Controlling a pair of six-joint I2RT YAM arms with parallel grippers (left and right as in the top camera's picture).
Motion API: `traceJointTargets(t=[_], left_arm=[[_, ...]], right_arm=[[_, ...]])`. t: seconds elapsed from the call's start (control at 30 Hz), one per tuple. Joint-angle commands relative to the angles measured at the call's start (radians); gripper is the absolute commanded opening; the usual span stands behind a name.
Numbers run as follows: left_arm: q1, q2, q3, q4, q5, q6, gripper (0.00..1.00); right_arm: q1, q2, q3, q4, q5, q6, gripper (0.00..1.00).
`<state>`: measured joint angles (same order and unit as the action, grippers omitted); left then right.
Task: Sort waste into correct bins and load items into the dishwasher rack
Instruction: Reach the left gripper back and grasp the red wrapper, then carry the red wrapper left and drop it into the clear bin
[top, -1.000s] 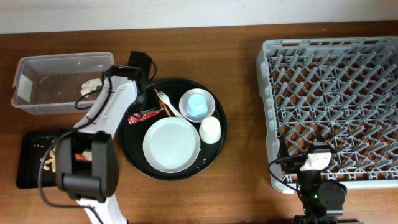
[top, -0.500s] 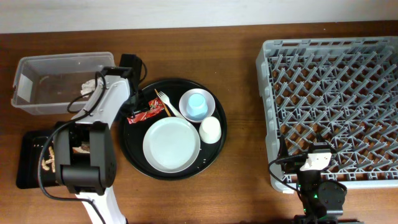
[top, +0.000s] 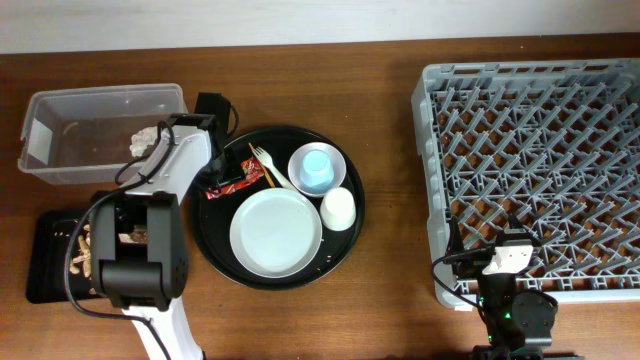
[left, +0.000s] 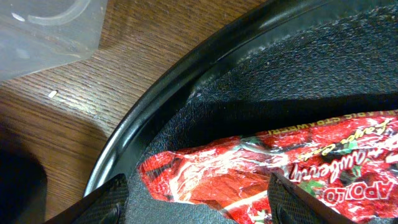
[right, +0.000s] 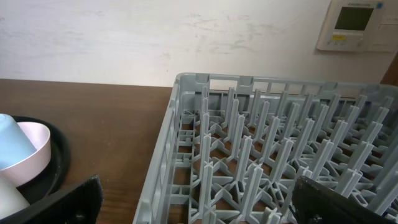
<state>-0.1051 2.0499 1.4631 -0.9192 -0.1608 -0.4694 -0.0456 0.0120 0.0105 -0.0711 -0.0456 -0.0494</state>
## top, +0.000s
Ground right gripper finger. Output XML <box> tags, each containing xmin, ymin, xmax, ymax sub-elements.
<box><xmin>447</xmin><ymin>216</ymin><xmax>465</xmax><ymax>253</ymax></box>
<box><xmin>507</xmin><ymin>214</ymin><xmax>531</xmax><ymax>241</ymax></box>

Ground red snack wrapper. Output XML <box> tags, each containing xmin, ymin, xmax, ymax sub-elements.
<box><xmin>205</xmin><ymin>157</ymin><xmax>264</xmax><ymax>200</ymax></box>

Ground grey plate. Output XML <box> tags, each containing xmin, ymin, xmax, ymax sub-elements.
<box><xmin>229</xmin><ymin>188</ymin><xmax>323</xmax><ymax>279</ymax></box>

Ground light blue cup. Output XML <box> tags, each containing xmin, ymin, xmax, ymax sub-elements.
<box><xmin>300</xmin><ymin>150</ymin><xmax>334</xmax><ymax>192</ymax></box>

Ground white napkin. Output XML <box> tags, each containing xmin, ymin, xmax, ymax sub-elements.
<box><xmin>129</xmin><ymin>127</ymin><xmax>158</xmax><ymax>158</ymax></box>

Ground white bowl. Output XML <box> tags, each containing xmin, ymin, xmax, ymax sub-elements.
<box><xmin>288</xmin><ymin>142</ymin><xmax>346</xmax><ymax>198</ymax></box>

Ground white cup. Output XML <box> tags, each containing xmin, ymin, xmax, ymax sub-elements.
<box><xmin>320</xmin><ymin>187</ymin><xmax>356</xmax><ymax>231</ymax></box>

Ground rice and pasta leftovers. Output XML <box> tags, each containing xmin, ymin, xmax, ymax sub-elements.
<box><xmin>68</xmin><ymin>221</ymin><xmax>148</xmax><ymax>281</ymax></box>

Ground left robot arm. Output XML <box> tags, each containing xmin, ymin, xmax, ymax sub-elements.
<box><xmin>89</xmin><ymin>92</ymin><xmax>243</xmax><ymax>359</ymax></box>

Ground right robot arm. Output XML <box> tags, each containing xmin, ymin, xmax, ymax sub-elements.
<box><xmin>445</xmin><ymin>216</ymin><xmax>558</xmax><ymax>360</ymax></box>

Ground grey dishwasher rack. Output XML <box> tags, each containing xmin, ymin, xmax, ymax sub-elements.
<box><xmin>411</xmin><ymin>58</ymin><xmax>639</xmax><ymax>304</ymax></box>

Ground white plastic fork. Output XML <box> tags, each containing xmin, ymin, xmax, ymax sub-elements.
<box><xmin>254</xmin><ymin>147</ymin><xmax>296</xmax><ymax>191</ymax></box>

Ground wooden chopstick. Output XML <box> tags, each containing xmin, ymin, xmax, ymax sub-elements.
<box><xmin>248</xmin><ymin>142</ymin><xmax>276</xmax><ymax>188</ymax></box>

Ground round black serving tray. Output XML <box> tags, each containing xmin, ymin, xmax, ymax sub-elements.
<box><xmin>189</xmin><ymin>126</ymin><xmax>365</xmax><ymax>291</ymax></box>

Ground clear plastic bin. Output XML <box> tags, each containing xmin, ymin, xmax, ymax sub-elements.
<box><xmin>18</xmin><ymin>83</ymin><xmax>188</xmax><ymax>185</ymax></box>

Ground black rectangular tray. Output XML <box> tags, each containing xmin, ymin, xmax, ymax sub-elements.
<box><xmin>25</xmin><ymin>201</ymin><xmax>175</xmax><ymax>305</ymax></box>

